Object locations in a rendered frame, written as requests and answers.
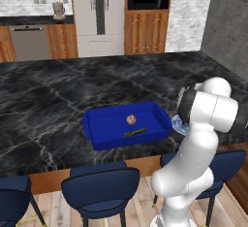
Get pink round peach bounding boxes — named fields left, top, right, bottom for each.
left=126, top=114, right=138, bottom=126

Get green asparagus spear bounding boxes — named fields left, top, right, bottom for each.
left=123, top=127, right=148, bottom=139

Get blue rectangular tray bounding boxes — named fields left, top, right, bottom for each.
left=82, top=101, right=173, bottom=151

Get white and blue plate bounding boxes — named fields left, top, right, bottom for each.
left=170, top=113, right=190, bottom=137

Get wooden tall cabinet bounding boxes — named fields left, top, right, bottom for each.
left=124, top=0, right=174, bottom=56

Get white double-door fridge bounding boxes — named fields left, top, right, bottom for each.
left=70, top=0, right=126, bottom=58

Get wooden base cabinets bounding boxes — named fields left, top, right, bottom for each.
left=0, top=23, right=79, bottom=63

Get blue upholstered bar stool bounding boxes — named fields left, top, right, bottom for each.
left=60, top=160, right=141, bottom=227
left=152, top=148, right=247, bottom=227
left=0, top=174, right=47, bottom=227

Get stainless steel dishwasher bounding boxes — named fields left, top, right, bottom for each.
left=8, top=23, right=52, bottom=62

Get white coffee machine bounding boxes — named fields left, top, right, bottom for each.
left=51, top=0, right=67, bottom=21

